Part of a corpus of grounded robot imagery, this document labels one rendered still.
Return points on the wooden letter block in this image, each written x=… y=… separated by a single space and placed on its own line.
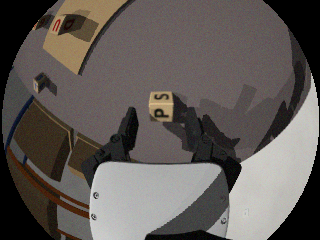
x=41 y=22
x=161 y=106
x=64 y=24
x=39 y=82

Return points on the tan flat mat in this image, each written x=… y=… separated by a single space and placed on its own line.
x=71 y=48

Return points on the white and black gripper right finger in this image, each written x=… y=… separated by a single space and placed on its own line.
x=204 y=149

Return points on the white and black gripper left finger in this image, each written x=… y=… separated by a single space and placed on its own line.
x=118 y=148

